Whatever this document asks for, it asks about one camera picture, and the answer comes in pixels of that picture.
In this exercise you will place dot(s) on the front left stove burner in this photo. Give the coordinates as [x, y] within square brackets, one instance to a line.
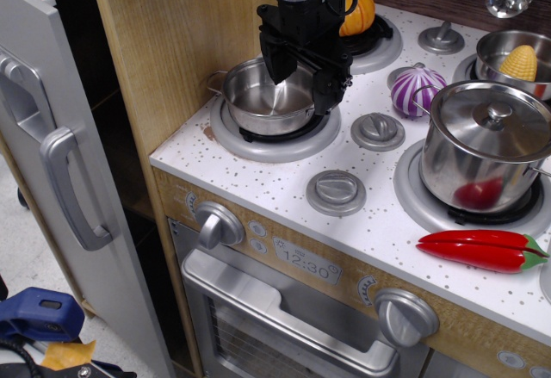
[226, 133]

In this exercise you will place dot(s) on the oven dial knob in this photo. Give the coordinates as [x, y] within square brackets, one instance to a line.
[405, 319]
[219, 226]

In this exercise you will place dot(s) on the small steel pan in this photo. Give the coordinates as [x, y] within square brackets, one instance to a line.
[258, 105]

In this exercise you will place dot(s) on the orange toy pumpkin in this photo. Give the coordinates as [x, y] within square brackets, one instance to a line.
[360, 20]

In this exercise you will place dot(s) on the grey stove top knob rear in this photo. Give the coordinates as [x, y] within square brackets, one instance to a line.
[442, 40]

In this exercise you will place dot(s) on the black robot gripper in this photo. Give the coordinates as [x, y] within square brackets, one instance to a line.
[306, 32]

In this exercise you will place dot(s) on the grey stove top knob middle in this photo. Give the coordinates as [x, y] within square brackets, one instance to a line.
[378, 132]

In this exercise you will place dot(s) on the steel bowl pot rear right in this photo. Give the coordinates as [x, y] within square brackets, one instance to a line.
[503, 42]

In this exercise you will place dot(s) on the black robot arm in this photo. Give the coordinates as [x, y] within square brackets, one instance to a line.
[306, 32]

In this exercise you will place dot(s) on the grey stove top knob front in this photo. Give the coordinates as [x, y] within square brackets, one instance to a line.
[336, 193]

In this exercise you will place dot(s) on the right oven dial knob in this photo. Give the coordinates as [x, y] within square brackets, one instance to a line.
[405, 319]

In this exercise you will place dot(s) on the grey fridge door with handle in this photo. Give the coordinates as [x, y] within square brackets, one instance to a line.
[47, 124]

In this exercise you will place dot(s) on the grey stove knob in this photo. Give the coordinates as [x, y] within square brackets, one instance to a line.
[378, 132]
[442, 40]
[336, 193]

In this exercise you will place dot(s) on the grey oven door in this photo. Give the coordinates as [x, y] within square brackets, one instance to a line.
[253, 321]

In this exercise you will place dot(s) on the rear left stove burner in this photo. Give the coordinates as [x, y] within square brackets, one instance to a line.
[374, 49]

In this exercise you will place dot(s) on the red toy chili pepper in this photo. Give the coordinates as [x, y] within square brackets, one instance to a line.
[495, 250]

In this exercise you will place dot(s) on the wooden toy kitchen cabinet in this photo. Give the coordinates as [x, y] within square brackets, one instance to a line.
[163, 51]

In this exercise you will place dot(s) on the purple striped toy onion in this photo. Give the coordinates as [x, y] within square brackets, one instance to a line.
[414, 88]

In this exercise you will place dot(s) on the left oven dial knob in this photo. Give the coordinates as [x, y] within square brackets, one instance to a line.
[219, 226]

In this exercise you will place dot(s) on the blue clamp tool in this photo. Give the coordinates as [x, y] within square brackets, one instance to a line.
[41, 315]

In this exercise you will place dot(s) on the front right stove burner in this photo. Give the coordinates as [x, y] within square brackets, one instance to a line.
[530, 216]

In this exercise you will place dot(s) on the yellow toy corn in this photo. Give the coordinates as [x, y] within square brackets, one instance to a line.
[521, 63]

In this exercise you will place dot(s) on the large steel pot with lid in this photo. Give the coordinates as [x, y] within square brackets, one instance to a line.
[485, 146]

